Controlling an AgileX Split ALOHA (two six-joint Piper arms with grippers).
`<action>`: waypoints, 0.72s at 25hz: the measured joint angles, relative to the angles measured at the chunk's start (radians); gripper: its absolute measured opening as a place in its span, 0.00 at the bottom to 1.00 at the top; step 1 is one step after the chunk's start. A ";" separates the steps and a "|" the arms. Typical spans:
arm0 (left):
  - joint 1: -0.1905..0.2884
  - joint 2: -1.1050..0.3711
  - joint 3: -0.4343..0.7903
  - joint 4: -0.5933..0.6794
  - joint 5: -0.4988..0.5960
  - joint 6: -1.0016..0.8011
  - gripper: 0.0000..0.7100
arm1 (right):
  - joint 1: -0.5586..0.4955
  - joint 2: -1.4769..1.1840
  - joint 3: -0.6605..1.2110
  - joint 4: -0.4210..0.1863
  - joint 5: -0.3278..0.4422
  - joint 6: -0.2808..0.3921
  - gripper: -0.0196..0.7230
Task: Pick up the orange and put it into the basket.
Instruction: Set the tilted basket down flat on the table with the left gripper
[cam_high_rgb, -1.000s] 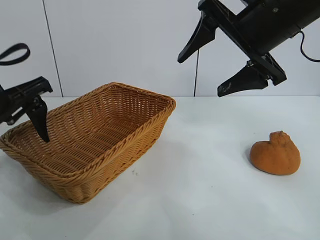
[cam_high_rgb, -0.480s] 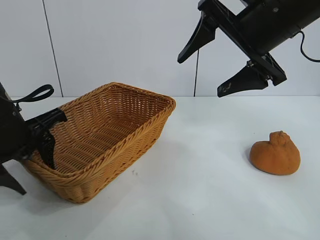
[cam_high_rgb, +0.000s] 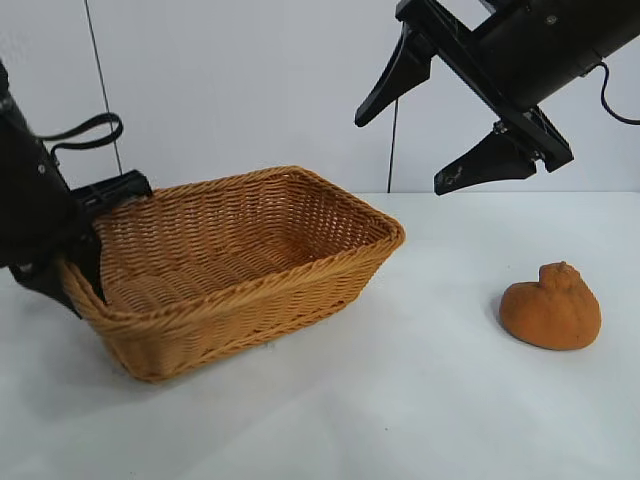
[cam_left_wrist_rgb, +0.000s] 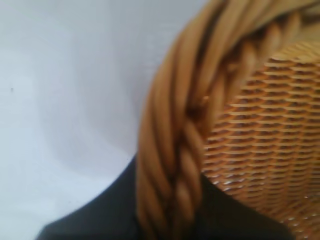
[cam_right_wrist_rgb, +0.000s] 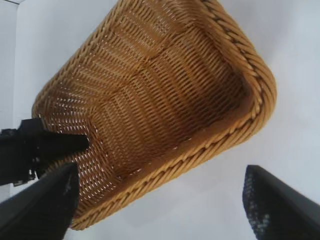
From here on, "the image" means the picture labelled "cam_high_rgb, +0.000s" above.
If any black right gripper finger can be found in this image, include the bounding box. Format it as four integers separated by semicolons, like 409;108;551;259
353;24;433;129
432;130;540;197

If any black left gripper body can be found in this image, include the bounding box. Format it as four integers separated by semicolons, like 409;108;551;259
0;123;154;270

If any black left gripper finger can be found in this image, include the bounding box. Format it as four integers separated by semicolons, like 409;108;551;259
8;255;84;321
67;230;110;307

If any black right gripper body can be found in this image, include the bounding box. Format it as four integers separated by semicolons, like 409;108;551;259
394;0;640;174

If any woven wicker basket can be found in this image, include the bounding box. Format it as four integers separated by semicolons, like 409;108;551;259
59;165;407;384

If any brown bread roll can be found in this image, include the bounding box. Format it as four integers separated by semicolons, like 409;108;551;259
498;259;602;351

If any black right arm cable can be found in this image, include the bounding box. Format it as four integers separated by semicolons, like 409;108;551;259
597;62;640;124

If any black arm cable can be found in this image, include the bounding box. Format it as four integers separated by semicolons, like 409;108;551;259
35;112;125;155
597;62;640;124

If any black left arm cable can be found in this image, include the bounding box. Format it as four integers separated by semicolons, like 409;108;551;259
35;112;125;155

